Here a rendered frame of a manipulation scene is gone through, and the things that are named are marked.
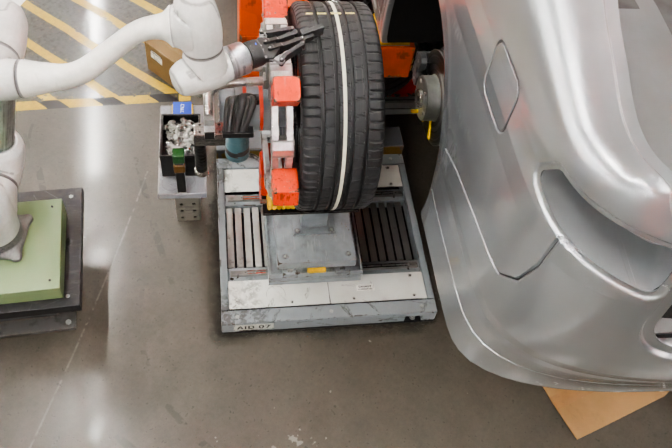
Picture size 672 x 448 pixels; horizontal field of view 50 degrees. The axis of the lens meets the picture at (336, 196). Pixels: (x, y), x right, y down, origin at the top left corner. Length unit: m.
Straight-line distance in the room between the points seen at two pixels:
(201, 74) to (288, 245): 1.04
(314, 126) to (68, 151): 1.62
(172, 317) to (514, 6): 1.81
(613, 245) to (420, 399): 1.43
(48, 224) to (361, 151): 1.18
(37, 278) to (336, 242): 1.06
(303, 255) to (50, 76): 1.19
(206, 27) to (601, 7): 0.89
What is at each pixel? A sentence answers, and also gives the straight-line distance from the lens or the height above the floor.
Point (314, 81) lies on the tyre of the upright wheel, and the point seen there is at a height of 1.13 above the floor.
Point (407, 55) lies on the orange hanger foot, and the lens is 2.88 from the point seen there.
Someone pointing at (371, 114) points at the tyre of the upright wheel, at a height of 1.08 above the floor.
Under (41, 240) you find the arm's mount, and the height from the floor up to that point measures 0.38.
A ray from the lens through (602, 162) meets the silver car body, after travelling 1.34.
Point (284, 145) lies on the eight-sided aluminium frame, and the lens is 2.05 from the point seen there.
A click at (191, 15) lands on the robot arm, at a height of 1.39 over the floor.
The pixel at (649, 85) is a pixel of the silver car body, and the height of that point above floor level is 1.01.
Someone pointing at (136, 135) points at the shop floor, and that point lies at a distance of 3.39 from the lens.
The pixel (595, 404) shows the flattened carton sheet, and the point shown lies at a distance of 2.99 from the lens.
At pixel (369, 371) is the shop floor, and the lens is 2.78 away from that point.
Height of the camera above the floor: 2.53
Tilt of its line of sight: 53 degrees down
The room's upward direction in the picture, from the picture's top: 10 degrees clockwise
